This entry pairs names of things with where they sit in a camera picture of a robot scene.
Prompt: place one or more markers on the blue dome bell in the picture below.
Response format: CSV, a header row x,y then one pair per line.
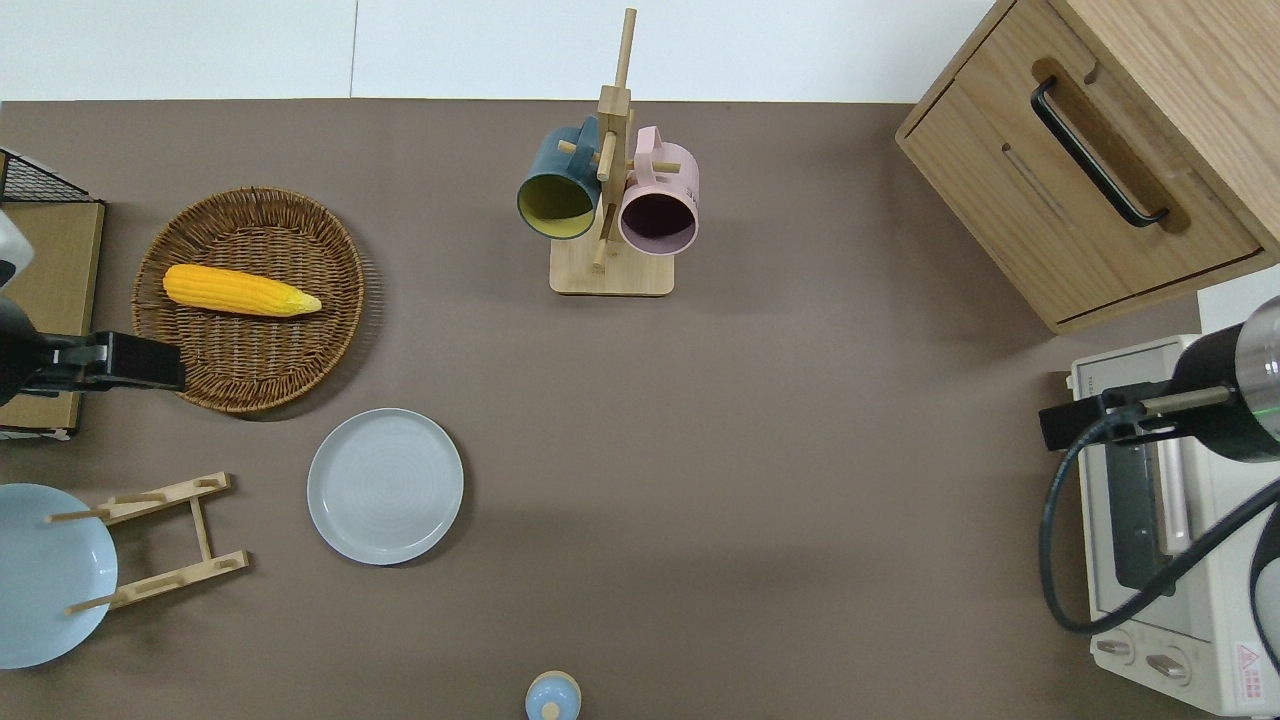
x,y
552,697

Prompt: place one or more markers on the teal mug yellow inside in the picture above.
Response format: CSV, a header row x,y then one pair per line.
x,y
550,165

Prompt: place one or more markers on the gray round plate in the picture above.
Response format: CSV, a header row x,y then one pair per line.
x,y
385,487

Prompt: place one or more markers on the wooden dish rack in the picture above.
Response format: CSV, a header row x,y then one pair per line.
x,y
200,530

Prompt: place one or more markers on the pink mug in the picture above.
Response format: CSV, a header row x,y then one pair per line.
x,y
670,170

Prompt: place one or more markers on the wooden mug tree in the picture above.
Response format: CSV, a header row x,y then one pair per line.
x,y
610,275

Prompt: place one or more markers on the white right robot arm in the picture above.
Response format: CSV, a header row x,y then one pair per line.
x,y
1235,400

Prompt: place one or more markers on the yellow corn cob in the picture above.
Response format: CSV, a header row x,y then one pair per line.
x,y
230,290

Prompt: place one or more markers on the brown wicker basket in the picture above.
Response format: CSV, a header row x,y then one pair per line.
x,y
250,360

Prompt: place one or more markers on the toaster oven knob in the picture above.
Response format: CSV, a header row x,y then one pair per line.
x,y
1167,667
1113,647

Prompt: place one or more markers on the light blue plate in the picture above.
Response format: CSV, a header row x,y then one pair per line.
x,y
40,580

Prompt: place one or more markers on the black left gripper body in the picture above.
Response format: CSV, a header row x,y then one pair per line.
x,y
140,362

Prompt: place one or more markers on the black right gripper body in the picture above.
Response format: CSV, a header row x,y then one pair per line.
x,y
1075,422

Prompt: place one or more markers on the white toaster oven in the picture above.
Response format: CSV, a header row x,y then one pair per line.
x,y
1200,640

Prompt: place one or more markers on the wooden drawer cabinet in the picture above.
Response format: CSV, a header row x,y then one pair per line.
x,y
1000,180

